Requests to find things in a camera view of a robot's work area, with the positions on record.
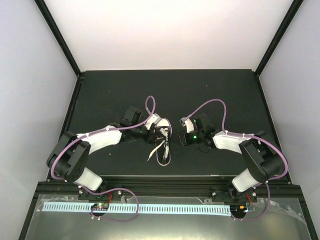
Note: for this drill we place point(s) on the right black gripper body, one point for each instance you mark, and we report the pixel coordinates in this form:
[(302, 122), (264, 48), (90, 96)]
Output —
[(191, 140)]

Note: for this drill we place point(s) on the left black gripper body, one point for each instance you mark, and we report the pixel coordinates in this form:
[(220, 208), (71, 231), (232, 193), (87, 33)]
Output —
[(147, 138)]

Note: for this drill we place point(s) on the black sneaker white sole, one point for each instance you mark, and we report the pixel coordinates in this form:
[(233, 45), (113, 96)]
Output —
[(162, 124)]

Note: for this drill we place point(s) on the white shoelace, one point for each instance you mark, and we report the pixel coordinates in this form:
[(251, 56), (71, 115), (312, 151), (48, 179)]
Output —
[(164, 144)]

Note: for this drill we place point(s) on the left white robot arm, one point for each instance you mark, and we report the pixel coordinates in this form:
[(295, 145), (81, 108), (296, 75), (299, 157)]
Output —
[(69, 157)]

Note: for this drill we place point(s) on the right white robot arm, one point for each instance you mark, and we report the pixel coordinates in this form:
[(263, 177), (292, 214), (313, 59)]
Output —
[(263, 160)]

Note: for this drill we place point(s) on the right small circuit board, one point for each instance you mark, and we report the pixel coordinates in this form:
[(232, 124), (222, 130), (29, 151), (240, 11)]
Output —
[(237, 209)]

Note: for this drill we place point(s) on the small circuit board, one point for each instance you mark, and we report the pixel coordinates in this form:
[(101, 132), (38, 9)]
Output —
[(100, 207), (237, 209)]

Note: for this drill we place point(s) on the left small circuit board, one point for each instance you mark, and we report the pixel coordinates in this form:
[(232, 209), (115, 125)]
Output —
[(100, 207)]

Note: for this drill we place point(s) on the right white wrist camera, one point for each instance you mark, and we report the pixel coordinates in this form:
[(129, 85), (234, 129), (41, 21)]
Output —
[(187, 123)]

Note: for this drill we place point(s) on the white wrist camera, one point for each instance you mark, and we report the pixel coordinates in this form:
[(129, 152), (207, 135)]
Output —
[(187, 123), (152, 122)]

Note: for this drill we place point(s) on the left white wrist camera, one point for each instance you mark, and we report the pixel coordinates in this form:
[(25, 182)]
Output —
[(152, 122)]

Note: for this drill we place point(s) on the black aluminium mounting rail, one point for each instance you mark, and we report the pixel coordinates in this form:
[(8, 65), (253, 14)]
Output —
[(145, 186)]

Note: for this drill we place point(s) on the white slotted cable duct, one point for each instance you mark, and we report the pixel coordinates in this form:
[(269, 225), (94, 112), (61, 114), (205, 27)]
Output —
[(145, 208)]

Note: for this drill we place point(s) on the right black frame post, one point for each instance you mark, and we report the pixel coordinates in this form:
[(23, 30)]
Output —
[(280, 32)]

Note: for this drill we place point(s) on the black frame post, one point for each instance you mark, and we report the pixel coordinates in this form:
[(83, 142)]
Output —
[(280, 32), (50, 21)]

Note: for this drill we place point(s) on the left black frame post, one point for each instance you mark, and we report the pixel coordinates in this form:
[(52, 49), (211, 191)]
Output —
[(50, 21)]

